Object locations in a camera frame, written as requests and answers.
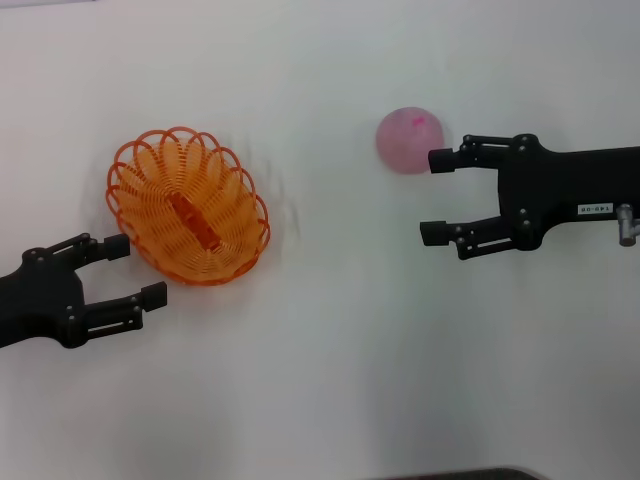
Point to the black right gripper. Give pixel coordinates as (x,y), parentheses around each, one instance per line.
(560,185)

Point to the silver right gripper elbow connector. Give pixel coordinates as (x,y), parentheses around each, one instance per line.
(626,225)

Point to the pink peach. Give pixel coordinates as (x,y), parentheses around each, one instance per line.
(405,137)

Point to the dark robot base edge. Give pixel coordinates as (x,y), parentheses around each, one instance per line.
(470,475)

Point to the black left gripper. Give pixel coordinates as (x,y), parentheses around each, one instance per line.
(45,300)

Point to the orange plastic woven basket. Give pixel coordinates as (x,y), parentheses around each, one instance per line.
(190,215)

